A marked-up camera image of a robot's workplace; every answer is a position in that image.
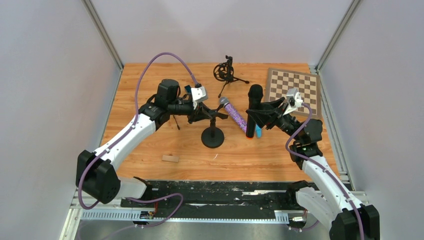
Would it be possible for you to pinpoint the purple glitter microphone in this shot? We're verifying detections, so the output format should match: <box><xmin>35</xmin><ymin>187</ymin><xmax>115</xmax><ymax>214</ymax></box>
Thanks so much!
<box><xmin>219</xmin><ymin>96</ymin><xmax>247</xmax><ymax>133</ymax></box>

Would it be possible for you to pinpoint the black tripod clip mic stand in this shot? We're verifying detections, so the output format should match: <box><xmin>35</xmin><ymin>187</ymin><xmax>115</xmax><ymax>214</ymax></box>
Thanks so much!
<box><xmin>172</xmin><ymin>115</ymin><xmax>181</xmax><ymax>130</ymax></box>

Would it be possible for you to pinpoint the black microphone orange end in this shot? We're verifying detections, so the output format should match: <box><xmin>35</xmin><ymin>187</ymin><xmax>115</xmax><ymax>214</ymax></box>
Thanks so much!
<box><xmin>246</xmin><ymin>84</ymin><xmax>263</xmax><ymax>139</ymax></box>

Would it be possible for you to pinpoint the blue toy brick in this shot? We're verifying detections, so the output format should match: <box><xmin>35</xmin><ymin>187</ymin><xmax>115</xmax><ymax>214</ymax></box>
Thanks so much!
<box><xmin>184</xmin><ymin>85</ymin><xmax>192</xmax><ymax>95</ymax></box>

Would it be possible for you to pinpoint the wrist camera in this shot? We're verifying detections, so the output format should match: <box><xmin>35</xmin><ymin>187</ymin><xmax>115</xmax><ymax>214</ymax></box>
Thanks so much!
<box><xmin>190</xmin><ymin>86</ymin><xmax>209</xmax><ymax>109</ymax></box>
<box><xmin>284</xmin><ymin>87</ymin><xmax>303</xmax><ymax>115</ymax></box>

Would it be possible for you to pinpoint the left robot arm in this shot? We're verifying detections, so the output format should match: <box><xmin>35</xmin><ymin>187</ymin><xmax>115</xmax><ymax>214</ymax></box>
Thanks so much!
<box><xmin>75</xmin><ymin>79</ymin><xmax>211</xmax><ymax>204</ymax></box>

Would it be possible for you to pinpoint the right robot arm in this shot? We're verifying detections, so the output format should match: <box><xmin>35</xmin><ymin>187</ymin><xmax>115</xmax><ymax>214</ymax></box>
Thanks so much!
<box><xmin>246</xmin><ymin>96</ymin><xmax>381</xmax><ymax>240</ymax></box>

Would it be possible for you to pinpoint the small wooden block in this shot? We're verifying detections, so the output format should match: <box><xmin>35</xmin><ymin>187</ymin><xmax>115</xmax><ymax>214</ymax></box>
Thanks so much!
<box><xmin>162</xmin><ymin>155</ymin><xmax>180</xmax><ymax>163</ymax></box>

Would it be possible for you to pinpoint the black round-base mic stand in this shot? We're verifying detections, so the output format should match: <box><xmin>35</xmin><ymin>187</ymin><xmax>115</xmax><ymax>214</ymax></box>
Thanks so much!
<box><xmin>201</xmin><ymin>103</ymin><xmax>229</xmax><ymax>149</ymax></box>

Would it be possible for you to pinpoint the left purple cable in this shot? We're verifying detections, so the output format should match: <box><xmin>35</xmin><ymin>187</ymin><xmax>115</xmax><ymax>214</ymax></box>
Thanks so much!
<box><xmin>77</xmin><ymin>51</ymin><xmax>201</xmax><ymax>229</ymax></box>

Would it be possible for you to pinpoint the wooden chessboard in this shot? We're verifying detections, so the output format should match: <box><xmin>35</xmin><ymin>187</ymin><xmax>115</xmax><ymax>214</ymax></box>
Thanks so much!
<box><xmin>263</xmin><ymin>68</ymin><xmax>322</xmax><ymax>119</ymax></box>

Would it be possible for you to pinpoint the black tripod shock-mount stand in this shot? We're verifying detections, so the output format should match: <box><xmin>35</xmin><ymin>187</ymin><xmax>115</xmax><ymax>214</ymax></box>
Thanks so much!
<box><xmin>213</xmin><ymin>55</ymin><xmax>250</xmax><ymax>98</ymax></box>

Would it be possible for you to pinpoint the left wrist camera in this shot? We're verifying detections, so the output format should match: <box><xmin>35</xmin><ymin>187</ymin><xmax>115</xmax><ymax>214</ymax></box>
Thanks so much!
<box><xmin>190</xmin><ymin>86</ymin><xmax>209</xmax><ymax>109</ymax></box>

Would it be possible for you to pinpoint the blue microphone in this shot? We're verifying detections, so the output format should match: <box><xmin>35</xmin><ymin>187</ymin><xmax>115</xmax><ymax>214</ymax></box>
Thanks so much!
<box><xmin>255</xmin><ymin>126</ymin><xmax>262</xmax><ymax>139</ymax></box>

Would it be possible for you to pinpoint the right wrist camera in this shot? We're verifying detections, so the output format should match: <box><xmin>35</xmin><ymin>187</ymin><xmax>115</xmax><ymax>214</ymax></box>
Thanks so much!
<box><xmin>284</xmin><ymin>87</ymin><xmax>303</xmax><ymax>115</ymax></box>

